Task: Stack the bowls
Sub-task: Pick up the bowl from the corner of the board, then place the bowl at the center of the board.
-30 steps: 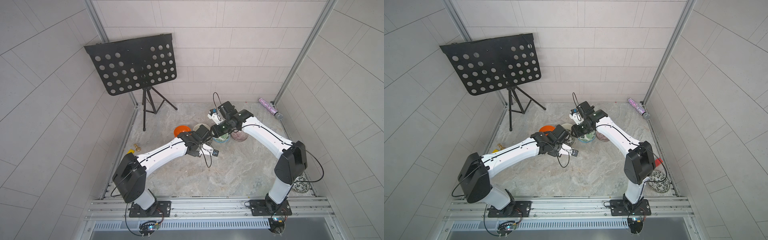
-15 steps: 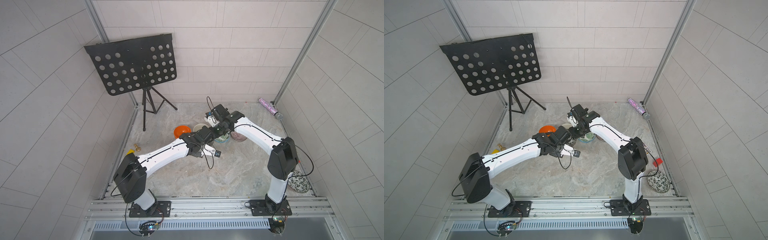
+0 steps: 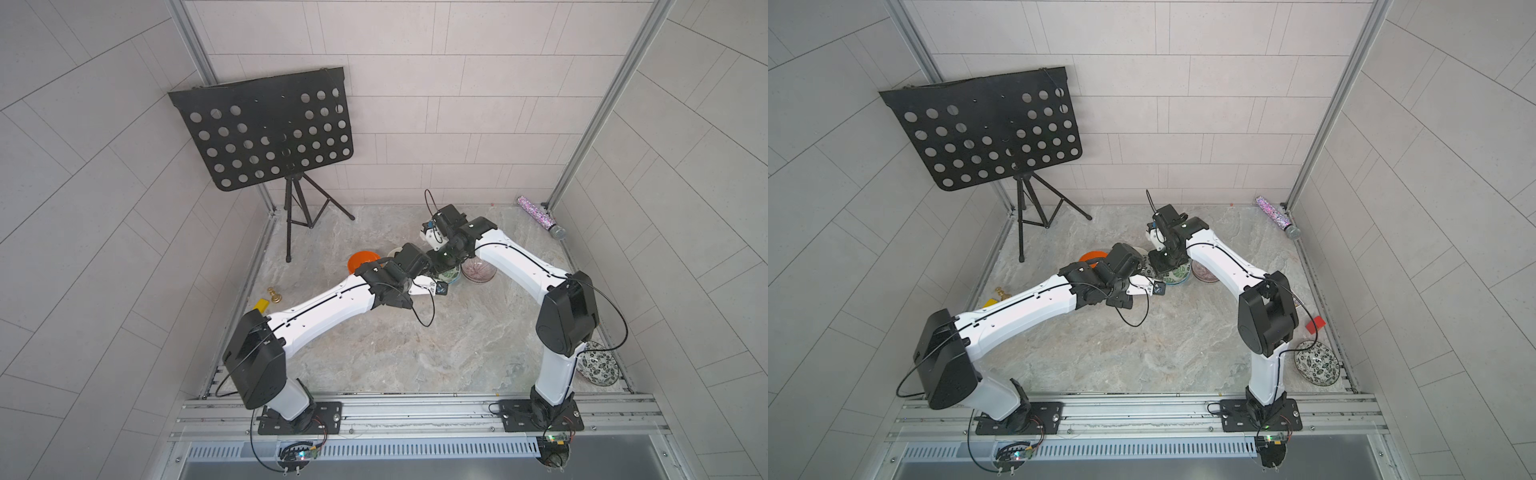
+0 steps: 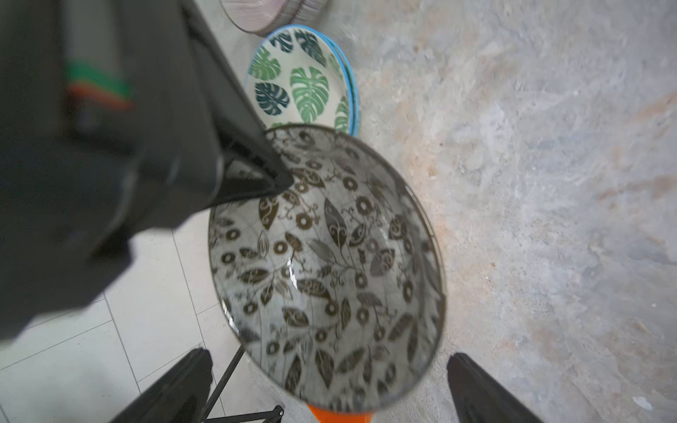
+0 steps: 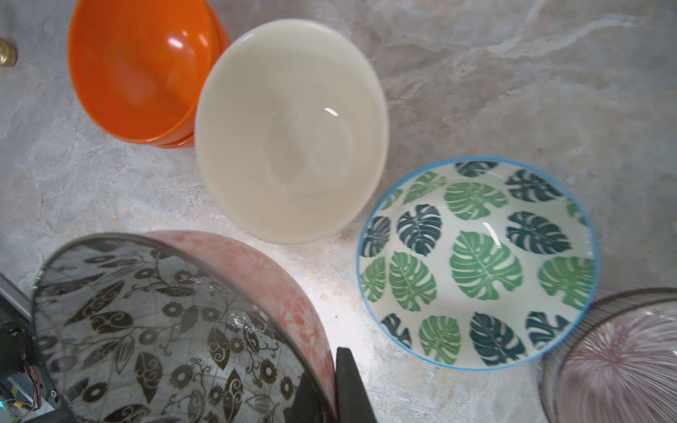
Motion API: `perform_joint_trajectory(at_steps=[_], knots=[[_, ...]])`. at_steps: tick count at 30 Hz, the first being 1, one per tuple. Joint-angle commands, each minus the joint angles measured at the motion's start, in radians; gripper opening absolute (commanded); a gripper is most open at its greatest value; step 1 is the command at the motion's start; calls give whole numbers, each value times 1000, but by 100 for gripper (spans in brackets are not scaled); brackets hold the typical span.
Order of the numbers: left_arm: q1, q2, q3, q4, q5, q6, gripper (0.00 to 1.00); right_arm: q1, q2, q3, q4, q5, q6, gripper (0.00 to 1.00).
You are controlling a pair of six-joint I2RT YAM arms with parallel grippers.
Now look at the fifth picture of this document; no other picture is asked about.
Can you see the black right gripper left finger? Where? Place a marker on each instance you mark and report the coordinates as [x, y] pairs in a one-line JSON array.
[[309, 405]]

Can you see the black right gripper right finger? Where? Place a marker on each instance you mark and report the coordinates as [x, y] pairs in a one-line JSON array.
[[352, 399]]

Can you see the black white floral bowl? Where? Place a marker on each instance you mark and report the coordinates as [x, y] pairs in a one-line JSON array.
[[176, 326]]

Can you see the cream ceramic bowl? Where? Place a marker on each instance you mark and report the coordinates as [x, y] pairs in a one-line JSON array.
[[292, 132]]

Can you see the orange plastic bowl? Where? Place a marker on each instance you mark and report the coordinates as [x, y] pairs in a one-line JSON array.
[[138, 67], [185, 138]]

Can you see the right circuit board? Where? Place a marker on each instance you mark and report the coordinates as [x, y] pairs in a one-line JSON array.
[[27, 395]]

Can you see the gold chess piece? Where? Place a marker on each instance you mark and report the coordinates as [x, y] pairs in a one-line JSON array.
[[8, 53]]

